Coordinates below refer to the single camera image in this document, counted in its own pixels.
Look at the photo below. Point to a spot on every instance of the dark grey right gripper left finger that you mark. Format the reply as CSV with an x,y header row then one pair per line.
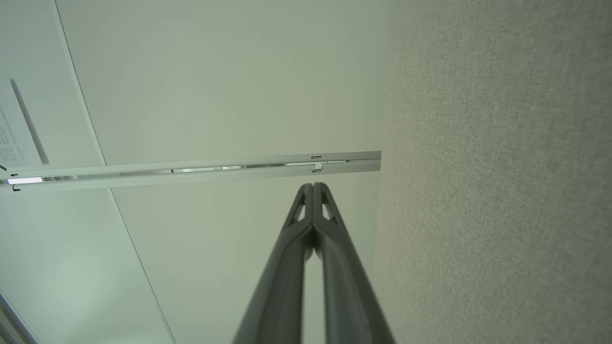
x,y
282,286

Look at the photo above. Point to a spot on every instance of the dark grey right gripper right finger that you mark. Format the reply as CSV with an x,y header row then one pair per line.
x,y
346,291

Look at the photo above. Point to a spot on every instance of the white printed paper sheet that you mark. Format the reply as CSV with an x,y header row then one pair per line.
x,y
14,138

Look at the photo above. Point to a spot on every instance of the grey fabric sofa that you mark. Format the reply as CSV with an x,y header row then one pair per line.
x,y
497,167

